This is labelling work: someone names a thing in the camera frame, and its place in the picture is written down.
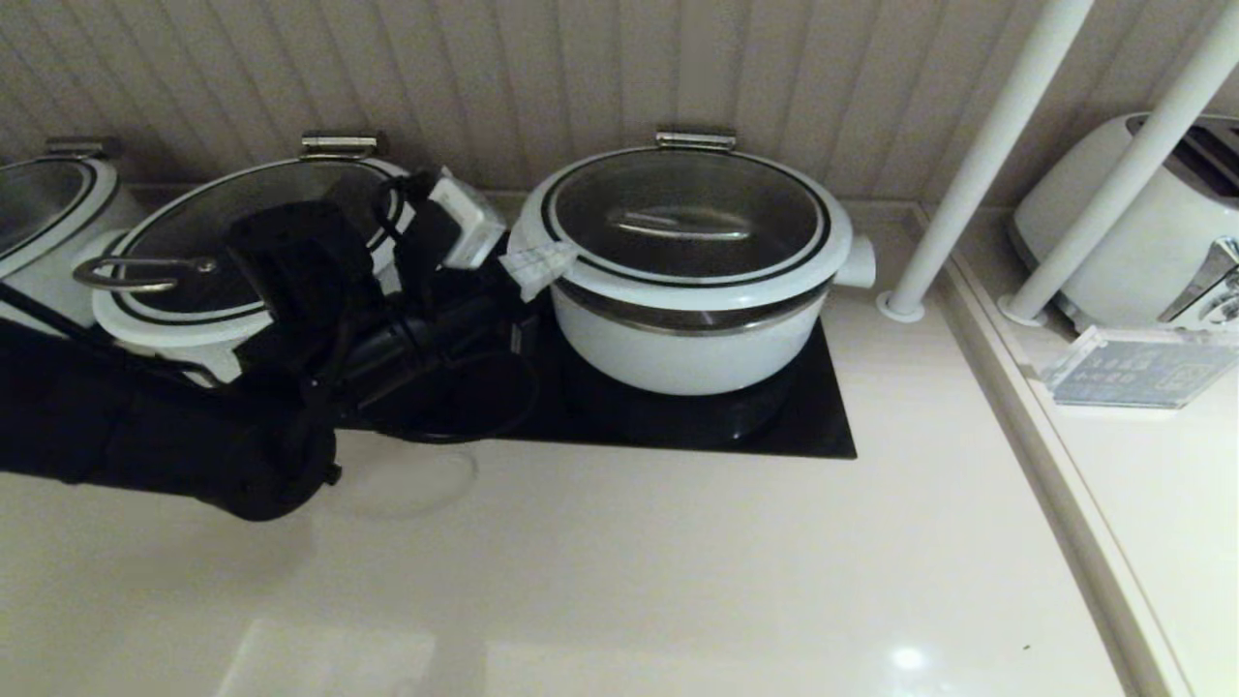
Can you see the white bucket with metal handle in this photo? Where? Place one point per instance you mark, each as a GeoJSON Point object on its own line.
{"type": "Point", "coordinates": [165, 348]}

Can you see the large black induction cooktop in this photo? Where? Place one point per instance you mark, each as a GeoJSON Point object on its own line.
{"type": "Point", "coordinates": [678, 421]}

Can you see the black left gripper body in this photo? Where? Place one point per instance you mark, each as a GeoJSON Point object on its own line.
{"type": "Point", "coordinates": [445, 339]}

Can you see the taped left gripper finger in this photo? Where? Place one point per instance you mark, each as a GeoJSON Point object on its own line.
{"type": "Point", "coordinates": [537, 257]}
{"type": "Point", "coordinates": [537, 281]}

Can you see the clear acrylic sign holder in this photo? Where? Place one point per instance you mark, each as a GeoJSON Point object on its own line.
{"type": "Point", "coordinates": [1142, 370]}

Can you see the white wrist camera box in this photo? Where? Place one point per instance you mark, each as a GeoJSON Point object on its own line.
{"type": "Point", "coordinates": [469, 223]}

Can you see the white toaster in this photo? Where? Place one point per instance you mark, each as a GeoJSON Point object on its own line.
{"type": "Point", "coordinates": [1123, 242]}

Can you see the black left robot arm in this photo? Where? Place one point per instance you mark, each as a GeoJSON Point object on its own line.
{"type": "Point", "coordinates": [145, 426]}

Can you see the white support pole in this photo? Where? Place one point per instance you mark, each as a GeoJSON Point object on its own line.
{"type": "Point", "coordinates": [987, 155]}
{"type": "Point", "coordinates": [1123, 184]}

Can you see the white pot with steel insert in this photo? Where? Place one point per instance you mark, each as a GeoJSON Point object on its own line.
{"type": "Point", "coordinates": [58, 281]}
{"type": "Point", "coordinates": [697, 363]}

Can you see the glass lid with white rim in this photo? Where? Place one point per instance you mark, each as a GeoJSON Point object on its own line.
{"type": "Point", "coordinates": [687, 290]}
{"type": "Point", "coordinates": [34, 198]}

